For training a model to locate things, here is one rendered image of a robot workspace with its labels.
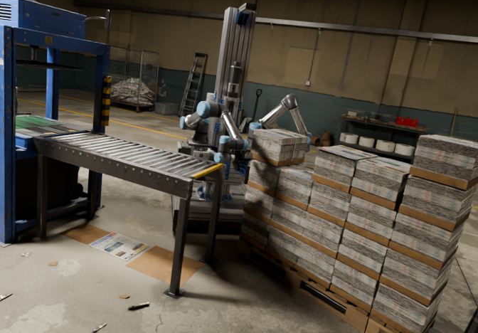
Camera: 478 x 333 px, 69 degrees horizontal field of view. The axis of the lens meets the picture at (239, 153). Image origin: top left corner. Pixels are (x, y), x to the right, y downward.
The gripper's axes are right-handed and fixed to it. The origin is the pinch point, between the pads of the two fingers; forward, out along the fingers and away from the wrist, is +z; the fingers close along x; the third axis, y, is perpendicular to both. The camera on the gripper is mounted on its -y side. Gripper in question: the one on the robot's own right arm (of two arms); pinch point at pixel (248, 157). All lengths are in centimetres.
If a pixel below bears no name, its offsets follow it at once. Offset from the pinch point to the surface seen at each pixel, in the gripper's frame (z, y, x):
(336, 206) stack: 6, -13, -76
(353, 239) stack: 5, -29, -92
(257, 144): 8.3, 9.8, -0.2
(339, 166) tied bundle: 6, 13, -71
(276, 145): 8.0, 13.7, -17.9
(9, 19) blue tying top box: -125, 74, 132
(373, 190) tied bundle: 4, 6, -96
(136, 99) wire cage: 324, -51, 687
